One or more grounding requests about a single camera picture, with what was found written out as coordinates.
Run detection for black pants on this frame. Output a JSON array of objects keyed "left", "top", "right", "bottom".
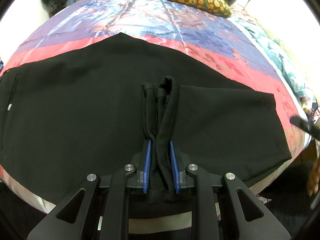
[{"left": 1, "top": 34, "right": 291, "bottom": 203}]

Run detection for person's right hand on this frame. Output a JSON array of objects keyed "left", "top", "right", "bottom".
[{"left": 307, "top": 158, "right": 320, "bottom": 197}]

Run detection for teal floral blanket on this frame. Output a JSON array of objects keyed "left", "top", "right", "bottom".
[{"left": 231, "top": 16, "right": 308, "bottom": 98}]

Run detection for multicolour satin bedspread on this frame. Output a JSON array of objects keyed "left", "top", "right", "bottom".
[{"left": 0, "top": 0, "right": 311, "bottom": 234}]

